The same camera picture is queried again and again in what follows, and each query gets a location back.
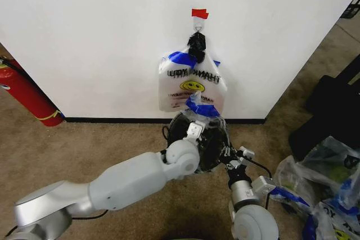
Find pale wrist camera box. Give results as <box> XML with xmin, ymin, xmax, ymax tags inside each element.
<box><xmin>238</xmin><ymin>146</ymin><xmax>256</xmax><ymax>162</ymax></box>

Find large black case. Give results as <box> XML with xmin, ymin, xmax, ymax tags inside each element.
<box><xmin>305</xmin><ymin>59</ymin><xmax>360</xmax><ymax>129</ymax></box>

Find clear metal wall hook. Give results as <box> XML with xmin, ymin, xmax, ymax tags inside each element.
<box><xmin>193</xmin><ymin>18</ymin><xmax>206</xmax><ymax>34</ymax></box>

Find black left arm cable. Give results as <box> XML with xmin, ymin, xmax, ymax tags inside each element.
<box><xmin>66</xmin><ymin>209</ymin><xmax>109</xmax><ymax>221</ymax></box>

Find smiley plastic bag blue trim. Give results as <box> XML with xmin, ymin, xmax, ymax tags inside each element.
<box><xmin>302</xmin><ymin>197</ymin><xmax>360</xmax><ymax>240</ymax></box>

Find black frame object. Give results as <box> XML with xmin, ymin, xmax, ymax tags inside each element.
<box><xmin>340</xmin><ymin>0</ymin><xmax>360</xmax><ymax>21</ymax></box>

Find black round trash bin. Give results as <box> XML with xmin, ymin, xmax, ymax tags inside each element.
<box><xmin>166</xmin><ymin>110</ymin><xmax>231</xmax><ymax>174</ymax></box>

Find flat black bag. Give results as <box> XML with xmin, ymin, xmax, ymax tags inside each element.
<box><xmin>289</xmin><ymin>121</ymin><xmax>340</xmax><ymax>162</ymax></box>

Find crumpled clear plastic bag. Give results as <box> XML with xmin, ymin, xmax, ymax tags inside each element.
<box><xmin>301</xmin><ymin>135</ymin><xmax>360</xmax><ymax>204</ymax></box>

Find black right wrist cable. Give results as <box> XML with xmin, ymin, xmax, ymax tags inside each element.
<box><xmin>246</xmin><ymin>158</ymin><xmax>274</xmax><ymax>207</ymax></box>

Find red tape strip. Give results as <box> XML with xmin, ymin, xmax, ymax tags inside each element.
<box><xmin>191</xmin><ymin>8</ymin><xmax>210</xmax><ymax>20</ymax></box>

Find white smiley plastic garbage bag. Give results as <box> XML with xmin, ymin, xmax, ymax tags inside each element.
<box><xmin>157</xmin><ymin>49</ymin><xmax>229</xmax><ymax>115</ymax></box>

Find red fire extinguisher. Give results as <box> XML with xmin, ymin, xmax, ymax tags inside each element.
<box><xmin>0</xmin><ymin>54</ymin><xmax>64</xmax><ymax>128</ymax></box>

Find clear plastic bag blue tape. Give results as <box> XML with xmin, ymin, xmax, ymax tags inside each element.
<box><xmin>269</xmin><ymin>155</ymin><xmax>314</xmax><ymax>212</ymax></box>

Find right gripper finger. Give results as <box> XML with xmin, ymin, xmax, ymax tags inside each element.
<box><xmin>221</xmin><ymin>144</ymin><xmax>236</xmax><ymax>166</ymax></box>
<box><xmin>234</xmin><ymin>150</ymin><xmax>248</xmax><ymax>165</ymax></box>

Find blue tape on bin liner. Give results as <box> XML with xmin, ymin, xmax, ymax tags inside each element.
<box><xmin>184</xmin><ymin>92</ymin><xmax>221</xmax><ymax>117</ymax></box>

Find black bag handle knot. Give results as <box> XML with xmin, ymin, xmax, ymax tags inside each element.
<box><xmin>186</xmin><ymin>33</ymin><xmax>208</xmax><ymax>63</ymax></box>

